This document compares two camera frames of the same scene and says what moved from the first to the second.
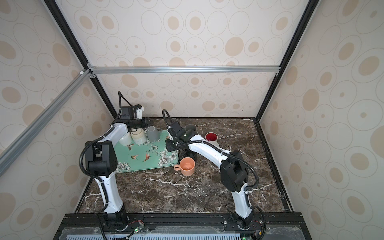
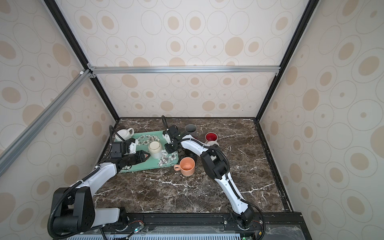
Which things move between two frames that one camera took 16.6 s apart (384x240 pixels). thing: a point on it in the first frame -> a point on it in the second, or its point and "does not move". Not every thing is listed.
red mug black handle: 211,136 does not move
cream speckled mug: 138,136 -> 155,149
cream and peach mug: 186,166 does not move
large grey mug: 190,126 does not move
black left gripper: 146,123 -> 141,157
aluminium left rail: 12,151 does not move
